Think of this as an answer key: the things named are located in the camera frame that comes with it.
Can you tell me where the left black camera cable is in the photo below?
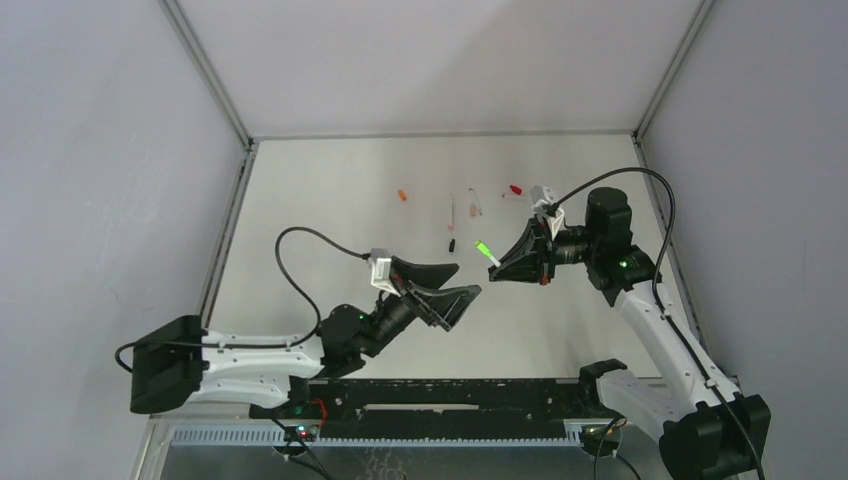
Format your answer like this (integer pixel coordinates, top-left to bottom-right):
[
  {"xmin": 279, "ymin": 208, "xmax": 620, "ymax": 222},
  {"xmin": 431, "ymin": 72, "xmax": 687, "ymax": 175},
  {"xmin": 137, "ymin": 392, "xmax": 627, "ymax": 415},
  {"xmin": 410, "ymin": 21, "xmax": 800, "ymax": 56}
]
[{"xmin": 114, "ymin": 227, "xmax": 372, "ymax": 372}]

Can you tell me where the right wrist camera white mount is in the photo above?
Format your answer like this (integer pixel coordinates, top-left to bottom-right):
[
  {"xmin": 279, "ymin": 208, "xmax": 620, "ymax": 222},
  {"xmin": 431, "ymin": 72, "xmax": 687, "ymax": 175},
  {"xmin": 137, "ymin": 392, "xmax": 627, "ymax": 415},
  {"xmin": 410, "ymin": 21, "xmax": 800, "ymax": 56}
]
[{"xmin": 529, "ymin": 185, "xmax": 565, "ymax": 237}]

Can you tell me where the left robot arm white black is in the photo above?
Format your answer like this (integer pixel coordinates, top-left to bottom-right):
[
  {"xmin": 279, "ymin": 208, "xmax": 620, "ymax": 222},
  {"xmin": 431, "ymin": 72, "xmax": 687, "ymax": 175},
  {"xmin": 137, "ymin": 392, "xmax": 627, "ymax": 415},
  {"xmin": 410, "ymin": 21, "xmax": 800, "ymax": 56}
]
[{"xmin": 130, "ymin": 249, "xmax": 481, "ymax": 415}]

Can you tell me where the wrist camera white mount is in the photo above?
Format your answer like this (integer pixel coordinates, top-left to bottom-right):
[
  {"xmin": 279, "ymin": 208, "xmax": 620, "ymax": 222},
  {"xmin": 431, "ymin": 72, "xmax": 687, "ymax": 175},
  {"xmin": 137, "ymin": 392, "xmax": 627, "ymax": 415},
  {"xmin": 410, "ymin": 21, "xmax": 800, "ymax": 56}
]
[
  {"xmin": 367, "ymin": 248, "xmax": 399, "ymax": 296},
  {"xmin": 529, "ymin": 185, "xmax": 565, "ymax": 237}
]

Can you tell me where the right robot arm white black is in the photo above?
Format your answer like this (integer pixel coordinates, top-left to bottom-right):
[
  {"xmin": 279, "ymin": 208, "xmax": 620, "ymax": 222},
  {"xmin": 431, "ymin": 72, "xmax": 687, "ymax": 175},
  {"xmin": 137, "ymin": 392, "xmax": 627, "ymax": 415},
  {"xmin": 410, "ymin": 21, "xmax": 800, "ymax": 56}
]
[{"xmin": 489, "ymin": 185, "xmax": 771, "ymax": 479}]

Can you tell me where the right black camera cable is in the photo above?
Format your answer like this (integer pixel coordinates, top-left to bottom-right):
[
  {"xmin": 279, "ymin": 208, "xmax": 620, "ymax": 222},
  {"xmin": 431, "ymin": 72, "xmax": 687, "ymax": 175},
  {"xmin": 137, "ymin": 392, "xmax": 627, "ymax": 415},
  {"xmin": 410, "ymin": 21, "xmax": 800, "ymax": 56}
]
[{"xmin": 546, "ymin": 166, "xmax": 770, "ymax": 480}]

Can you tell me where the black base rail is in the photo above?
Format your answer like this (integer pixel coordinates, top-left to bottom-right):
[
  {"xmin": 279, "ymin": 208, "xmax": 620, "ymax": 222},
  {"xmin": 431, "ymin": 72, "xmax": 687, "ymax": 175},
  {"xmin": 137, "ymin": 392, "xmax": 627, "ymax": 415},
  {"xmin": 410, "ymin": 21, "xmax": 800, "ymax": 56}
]
[{"xmin": 248, "ymin": 378, "xmax": 614, "ymax": 443}]

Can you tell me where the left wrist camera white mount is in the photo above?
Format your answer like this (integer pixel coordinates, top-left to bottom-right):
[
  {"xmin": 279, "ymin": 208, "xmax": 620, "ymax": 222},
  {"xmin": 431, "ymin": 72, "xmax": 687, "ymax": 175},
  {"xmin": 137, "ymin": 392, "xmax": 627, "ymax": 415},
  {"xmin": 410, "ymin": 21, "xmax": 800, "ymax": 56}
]
[{"xmin": 367, "ymin": 248, "xmax": 399, "ymax": 296}]

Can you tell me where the green pen cap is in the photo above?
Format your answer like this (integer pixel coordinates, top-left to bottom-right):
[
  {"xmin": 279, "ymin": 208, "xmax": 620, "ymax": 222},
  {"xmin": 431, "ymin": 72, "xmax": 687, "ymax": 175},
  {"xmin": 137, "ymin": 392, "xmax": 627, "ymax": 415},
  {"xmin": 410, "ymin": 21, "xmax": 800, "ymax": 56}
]
[{"xmin": 475, "ymin": 241, "xmax": 494, "ymax": 259}]

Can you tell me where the small circuit board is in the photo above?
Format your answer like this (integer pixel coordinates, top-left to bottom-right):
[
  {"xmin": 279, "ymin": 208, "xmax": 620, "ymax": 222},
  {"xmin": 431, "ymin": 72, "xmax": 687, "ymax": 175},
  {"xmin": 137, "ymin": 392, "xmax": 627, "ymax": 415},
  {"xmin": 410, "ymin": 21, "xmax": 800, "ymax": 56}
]
[{"xmin": 284, "ymin": 425, "xmax": 320, "ymax": 443}]

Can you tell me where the white pen orange tip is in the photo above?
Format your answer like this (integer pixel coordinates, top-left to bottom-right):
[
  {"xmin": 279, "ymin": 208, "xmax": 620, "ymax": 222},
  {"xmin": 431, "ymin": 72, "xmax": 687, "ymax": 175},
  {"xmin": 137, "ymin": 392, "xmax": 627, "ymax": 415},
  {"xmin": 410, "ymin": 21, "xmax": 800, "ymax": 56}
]
[{"xmin": 447, "ymin": 194, "xmax": 455, "ymax": 232}]

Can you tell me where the aluminium frame profile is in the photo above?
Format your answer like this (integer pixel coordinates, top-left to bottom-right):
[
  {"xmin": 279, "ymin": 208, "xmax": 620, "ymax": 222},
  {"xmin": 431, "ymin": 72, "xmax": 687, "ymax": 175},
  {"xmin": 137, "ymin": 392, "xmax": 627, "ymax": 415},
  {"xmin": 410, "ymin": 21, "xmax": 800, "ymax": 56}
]
[{"xmin": 196, "ymin": 141, "xmax": 259, "ymax": 328}]

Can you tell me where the black camera cable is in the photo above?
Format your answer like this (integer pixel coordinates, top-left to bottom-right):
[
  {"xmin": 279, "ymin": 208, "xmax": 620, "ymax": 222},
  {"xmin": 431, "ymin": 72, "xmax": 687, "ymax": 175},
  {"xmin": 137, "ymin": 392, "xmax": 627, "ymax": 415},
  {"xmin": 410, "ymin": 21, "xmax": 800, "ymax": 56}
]
[
  {"xmin": 114, "ymin": 227, "xmax": 372, "ymax": 372},
  {"xmin": 546, "ymin": 166, "xmax": 770, "ymax": 480}
]

